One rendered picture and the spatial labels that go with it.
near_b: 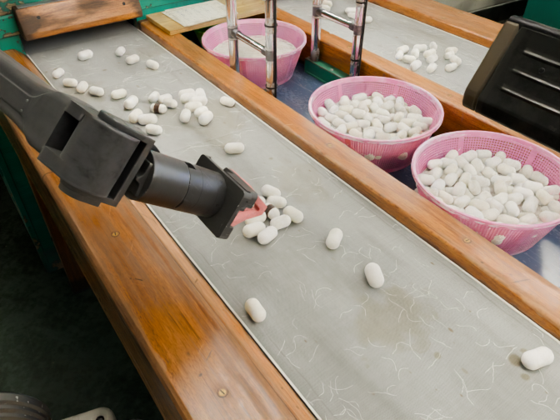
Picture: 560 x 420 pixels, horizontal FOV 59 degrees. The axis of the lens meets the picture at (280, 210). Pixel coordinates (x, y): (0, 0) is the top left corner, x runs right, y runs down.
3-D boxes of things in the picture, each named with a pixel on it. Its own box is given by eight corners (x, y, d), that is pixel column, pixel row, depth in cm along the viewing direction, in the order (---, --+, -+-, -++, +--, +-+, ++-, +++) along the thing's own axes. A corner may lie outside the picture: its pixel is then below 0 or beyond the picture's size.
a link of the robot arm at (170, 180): (129, 207, 51) (152, 157, 50) (102, 179, 55) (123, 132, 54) (182, 219, 56) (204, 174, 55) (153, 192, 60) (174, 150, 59)
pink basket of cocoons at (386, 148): (404, 200, 92) (412, 157, 86) (282, 155, 103) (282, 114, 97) (452, 136, 109) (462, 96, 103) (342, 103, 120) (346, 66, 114)
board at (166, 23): (170, 36, 129) (169, 31, 128) (146, 18, 138) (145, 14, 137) (275, 10, 143) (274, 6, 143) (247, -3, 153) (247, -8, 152)
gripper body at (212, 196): (212, 156, 64) (167, 139, 59) (256, 196, 58) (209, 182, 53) (188, 198, 66) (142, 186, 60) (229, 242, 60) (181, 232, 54)
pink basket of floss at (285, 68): (295, 100, 121) (296, 62, 115) (191, 89, 125) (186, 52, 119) (312, 56, 141) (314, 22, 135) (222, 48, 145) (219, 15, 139)
